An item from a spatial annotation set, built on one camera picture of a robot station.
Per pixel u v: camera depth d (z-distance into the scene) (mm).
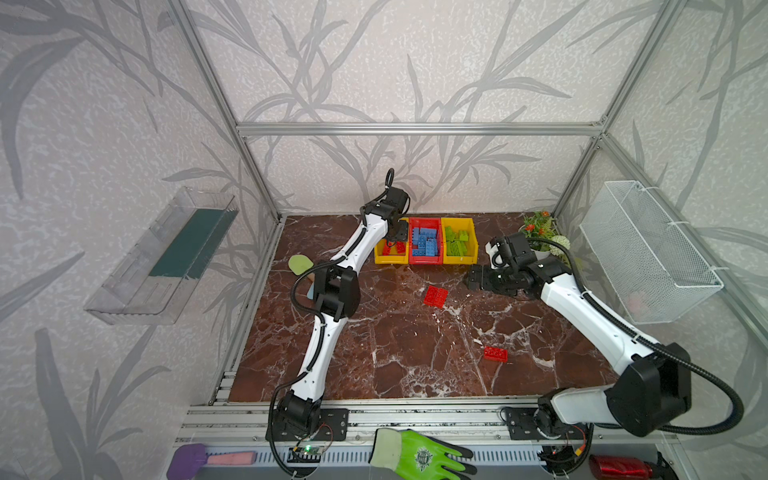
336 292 642
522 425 735
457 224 1118
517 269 609
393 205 800
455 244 1052
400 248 1079
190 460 692
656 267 630
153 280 652
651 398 407
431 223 1155
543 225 958
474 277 739
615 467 676
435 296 963
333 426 735
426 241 1090
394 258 1029
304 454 718
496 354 849
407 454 692
